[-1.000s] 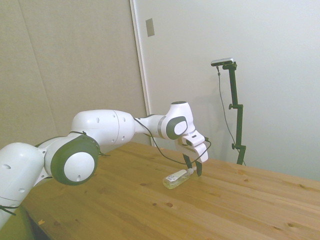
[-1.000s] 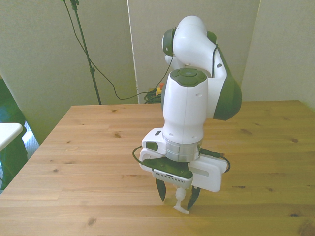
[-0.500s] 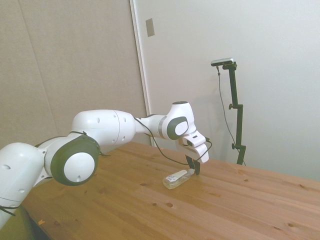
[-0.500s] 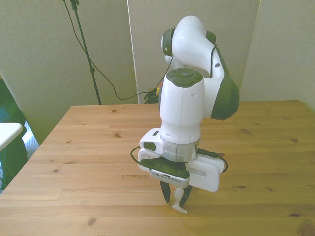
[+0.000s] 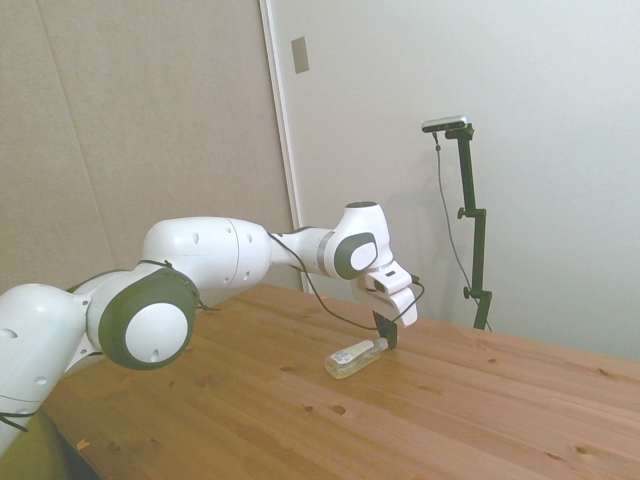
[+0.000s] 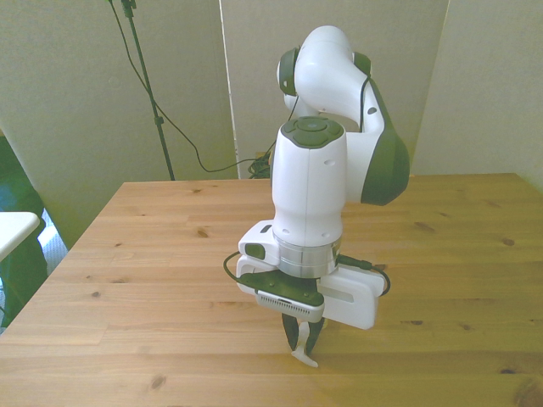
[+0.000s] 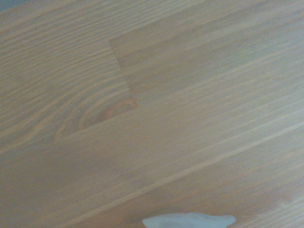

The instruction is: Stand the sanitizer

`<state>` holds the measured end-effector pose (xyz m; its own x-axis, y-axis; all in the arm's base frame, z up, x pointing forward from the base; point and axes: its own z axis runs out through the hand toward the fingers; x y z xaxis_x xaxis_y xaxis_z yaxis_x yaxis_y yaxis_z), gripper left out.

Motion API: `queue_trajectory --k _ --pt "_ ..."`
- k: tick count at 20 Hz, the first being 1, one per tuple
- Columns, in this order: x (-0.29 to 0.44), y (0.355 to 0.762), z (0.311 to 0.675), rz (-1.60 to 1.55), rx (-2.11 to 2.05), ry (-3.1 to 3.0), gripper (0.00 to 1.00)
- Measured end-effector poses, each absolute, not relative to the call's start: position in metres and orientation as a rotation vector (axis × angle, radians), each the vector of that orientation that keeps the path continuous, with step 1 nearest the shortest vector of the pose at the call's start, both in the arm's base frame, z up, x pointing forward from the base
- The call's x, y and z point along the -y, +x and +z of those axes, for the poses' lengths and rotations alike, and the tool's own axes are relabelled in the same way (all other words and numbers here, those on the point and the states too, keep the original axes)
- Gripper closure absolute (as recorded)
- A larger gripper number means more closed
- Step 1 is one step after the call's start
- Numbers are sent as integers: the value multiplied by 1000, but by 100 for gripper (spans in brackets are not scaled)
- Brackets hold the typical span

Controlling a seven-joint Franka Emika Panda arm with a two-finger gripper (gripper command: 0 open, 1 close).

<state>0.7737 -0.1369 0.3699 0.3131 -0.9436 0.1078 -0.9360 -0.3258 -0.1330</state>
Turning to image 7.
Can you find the clear sanitizer pump bottle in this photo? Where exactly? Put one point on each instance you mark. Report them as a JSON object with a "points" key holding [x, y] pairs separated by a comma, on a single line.
{"points": [[185, 221]]}

